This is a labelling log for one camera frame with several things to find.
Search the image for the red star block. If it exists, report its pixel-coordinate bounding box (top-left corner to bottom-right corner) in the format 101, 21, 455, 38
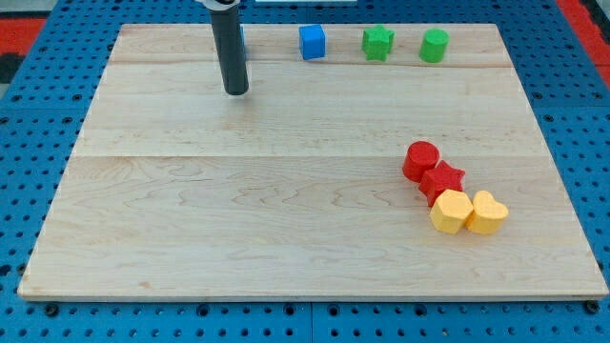
418, 160, 465, 208

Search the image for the blue cube block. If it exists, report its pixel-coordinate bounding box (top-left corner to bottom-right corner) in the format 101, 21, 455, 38
298, 24, 326, 60

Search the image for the white arm mount ring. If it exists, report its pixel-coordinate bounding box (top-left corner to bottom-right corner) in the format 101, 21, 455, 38
194, 0, 242, 10

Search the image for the yellow pentagon block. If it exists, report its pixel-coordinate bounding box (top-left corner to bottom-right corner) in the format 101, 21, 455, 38
429, 189, 474, 234

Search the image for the green cylinder block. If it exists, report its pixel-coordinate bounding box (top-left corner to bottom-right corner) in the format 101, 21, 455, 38
419, 28, 450, 63

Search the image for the light wooden board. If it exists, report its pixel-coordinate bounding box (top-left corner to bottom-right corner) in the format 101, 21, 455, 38
18, 24, 608, 302

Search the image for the green star block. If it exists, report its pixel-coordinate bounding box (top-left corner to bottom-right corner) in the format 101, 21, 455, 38
361, 25, 395, 62

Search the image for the red cylinder block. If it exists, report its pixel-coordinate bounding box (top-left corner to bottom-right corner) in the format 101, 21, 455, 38
402, 141, 440, 183

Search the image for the yellow heart block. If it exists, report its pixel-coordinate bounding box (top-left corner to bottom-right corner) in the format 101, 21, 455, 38
466, 191, 509, 234

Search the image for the blue block behind stick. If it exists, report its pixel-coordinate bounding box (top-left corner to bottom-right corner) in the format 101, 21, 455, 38
240, 25, 248, 61

